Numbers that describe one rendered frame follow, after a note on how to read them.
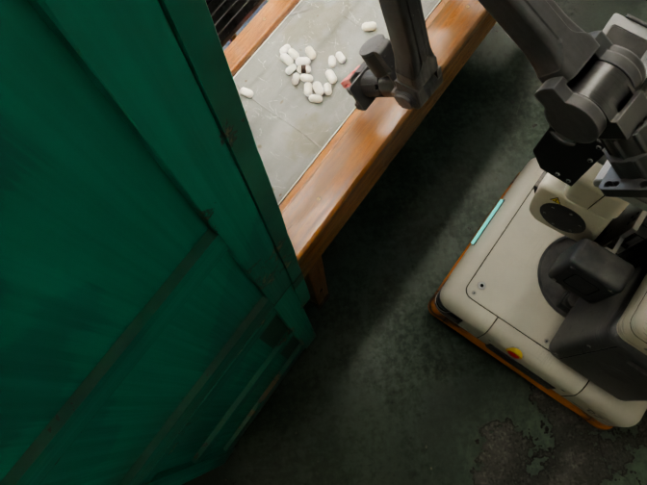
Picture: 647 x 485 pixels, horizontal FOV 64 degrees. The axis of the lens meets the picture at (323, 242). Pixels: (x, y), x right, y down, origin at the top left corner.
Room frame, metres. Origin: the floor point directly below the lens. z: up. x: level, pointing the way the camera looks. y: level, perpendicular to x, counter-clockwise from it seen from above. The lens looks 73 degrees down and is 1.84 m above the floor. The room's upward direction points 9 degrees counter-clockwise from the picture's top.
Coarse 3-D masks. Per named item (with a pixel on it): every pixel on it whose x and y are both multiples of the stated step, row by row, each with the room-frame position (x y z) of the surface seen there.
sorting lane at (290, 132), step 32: (320, 0) 1.00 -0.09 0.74; (352, 0) 0.98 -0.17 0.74; (288, 32) 0.91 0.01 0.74; (320, 32) 0.90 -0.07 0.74; (352, 32) 0.88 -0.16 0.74; (384, 32) 0.87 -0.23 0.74; (256, 64) 0.83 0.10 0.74; (320, 64) 0.80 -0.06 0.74; (352, 64) 0.79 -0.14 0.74; (256, 96) 0.74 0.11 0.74; (288, 96) 0.73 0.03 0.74; (256, 128) 0.65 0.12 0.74; (288, 128) 0.64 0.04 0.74; (320, 128) 0.63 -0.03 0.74; (288, 160) 0.56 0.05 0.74; (288, 192) 0.48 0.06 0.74
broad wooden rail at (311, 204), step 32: (448, 0) 0.92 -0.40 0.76; (448, 32) 0.82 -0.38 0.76; (480, 32) 0.88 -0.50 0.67; (448, 64) 0.74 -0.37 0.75; (352, 128) 0.60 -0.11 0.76; (384, 128) 0.59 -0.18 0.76; (416, 128) 0.67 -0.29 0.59; (320, 160) 0.54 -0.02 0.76; (352, 160) 0.52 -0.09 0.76; (384, 160) 0.55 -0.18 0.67; (320, 192) 0.45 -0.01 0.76; (352, 192) 0.45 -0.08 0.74; (288, 224) 0.39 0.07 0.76; (320, 224) 0.38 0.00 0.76; (320, 256) 0.36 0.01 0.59
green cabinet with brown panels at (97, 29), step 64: (0, 0) 0.20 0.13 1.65; (64, 0) 0.21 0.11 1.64; (128, 0) 0.23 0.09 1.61; (192, 0) 0.25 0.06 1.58; (0, 64) 0.19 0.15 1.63; (64, 64) 0.20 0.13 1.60; (128, 64) 0.21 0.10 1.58; (192, 64) 0.24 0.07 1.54; (0, 128) 0.17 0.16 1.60; (64, 128) 0.19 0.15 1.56; (128, 128) 0.21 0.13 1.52; (192, 128) 0.22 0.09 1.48; (0, 192) 0.15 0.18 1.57; (64, 192) 0.16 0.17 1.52; (128, 192) 0.18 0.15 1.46; (192, 192) 0.20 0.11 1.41; (256, 192) 0.24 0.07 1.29; (0, 256) 0.12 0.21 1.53; (64, 256) 0.14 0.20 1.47; (128, 256) 0.16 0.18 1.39; (192, 256) 0.18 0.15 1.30; (256, 256) 0.22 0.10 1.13; (0, 320) 0.09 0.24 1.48; (64, 320) 0.10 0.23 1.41; (128, 320) 0.12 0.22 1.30; (192, 320) 0.14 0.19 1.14; (256, 320) 0.17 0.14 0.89; (0, 384) 0.06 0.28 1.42; (64, 384) 0.06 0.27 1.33; (128, 384) 0.06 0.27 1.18; (192, 384) 0.07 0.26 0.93; (0, 448) 0.01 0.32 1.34; (64, 448) 0.00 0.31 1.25; (128, 448) -0.02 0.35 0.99
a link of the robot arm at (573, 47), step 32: (480, 0) 0.45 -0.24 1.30; (512, 0) 0.42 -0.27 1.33; (544, 0) 0.42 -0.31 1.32; (512, 32) 0.41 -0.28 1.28; (544, 32) 0.39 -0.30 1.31; (576, 32) 0.39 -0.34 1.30; (544, 64) 0.37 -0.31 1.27; (576, 64) 0.35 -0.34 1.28; (640, 64) 0.34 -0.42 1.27; (544, 96) 0.33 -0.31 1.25; (576, 96) 0.32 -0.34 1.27; (576, 128) 0.29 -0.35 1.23
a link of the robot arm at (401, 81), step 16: (384, 0) 0.57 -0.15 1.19; (400, 0) 0.55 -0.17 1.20; (416, 0) 0.57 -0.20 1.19; (384, 16) 0.58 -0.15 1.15; (400, 16) 0.55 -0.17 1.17; (416, 16) 0.56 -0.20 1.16; (400, 32) 0.55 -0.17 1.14; (416, 32) 0.55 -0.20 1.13; (400, 48) 0.55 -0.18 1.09; (416, 48) 0.54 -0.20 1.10; (400, 64) 0.55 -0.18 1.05; (416, 64) 0.53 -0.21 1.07; (432, 64) 0.55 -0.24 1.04; (400, 80) 0.55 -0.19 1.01; (416, 80) 0.52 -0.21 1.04; (432, 80) 0.54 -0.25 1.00; (416, 96) 0.52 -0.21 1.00
